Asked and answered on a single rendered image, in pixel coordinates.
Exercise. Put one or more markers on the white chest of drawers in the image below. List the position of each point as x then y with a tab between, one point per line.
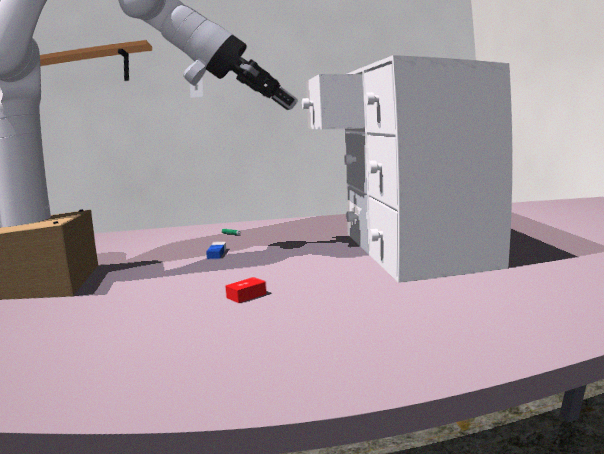
453	120

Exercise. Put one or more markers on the red 9v battery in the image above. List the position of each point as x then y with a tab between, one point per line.
245	290

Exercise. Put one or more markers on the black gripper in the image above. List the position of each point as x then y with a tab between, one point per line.
228	58

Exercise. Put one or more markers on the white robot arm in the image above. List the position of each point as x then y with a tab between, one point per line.
23	187

